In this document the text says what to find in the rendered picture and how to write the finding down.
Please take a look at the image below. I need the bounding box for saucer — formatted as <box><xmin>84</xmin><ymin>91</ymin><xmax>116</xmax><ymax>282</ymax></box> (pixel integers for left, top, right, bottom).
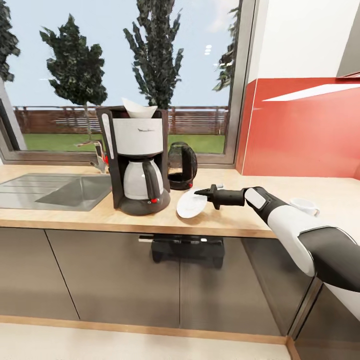
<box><xmin>176</xmin><ymin>188</ymin><xmax>208</xmax><ymax>219</ymax></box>

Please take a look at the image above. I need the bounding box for coffee cup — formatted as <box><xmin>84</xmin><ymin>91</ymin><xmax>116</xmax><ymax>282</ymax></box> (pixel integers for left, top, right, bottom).
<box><xmin>289</xmin><ymin>197</ymin><xmax>320</xmax><ymax>218</ymax></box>

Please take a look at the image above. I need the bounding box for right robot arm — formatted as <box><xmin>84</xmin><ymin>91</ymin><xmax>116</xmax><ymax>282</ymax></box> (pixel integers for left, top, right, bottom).
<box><xmin>194</xmin><ymin>182</ymin><xmax>360</xmax><ymax>321</ymax></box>

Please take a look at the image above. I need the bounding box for electric kettle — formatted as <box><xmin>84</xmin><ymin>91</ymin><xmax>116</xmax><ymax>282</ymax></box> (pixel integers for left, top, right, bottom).
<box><xmin>167</xmin><ymin>141</ymin><xmax>198</xmax><ymax>191</ymax></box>

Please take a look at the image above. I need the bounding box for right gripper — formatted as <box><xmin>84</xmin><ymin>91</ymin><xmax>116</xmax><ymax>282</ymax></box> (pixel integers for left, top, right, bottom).
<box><xmin>194</xmin><ymin>184</ymin><xmax>232</xmax><ymax>210</ymax></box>

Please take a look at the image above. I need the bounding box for paper coffee filter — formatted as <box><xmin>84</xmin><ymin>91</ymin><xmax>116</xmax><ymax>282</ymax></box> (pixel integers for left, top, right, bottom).
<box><xmin>122</xmin><ymin>97</ymin><xmax>158</xmax><ymax>118</ymax></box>

